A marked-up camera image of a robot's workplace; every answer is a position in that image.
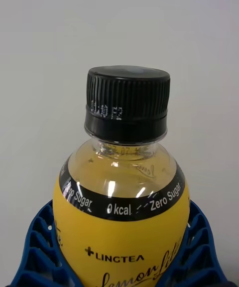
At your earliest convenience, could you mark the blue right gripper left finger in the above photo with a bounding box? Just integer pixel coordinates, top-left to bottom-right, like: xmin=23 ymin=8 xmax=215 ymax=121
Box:
xmin=5 ymin=199 xmax=83 ymax=287

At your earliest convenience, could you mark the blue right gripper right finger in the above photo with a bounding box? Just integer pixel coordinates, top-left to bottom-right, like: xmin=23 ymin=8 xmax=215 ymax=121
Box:
xmin=161 ymin=198 xmax=233 ymax=287

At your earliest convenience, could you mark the yellow label plastic bottle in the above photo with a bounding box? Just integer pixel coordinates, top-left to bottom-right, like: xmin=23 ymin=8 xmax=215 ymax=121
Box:
xmin=52 ymin=65 xmax=190 ymax=287

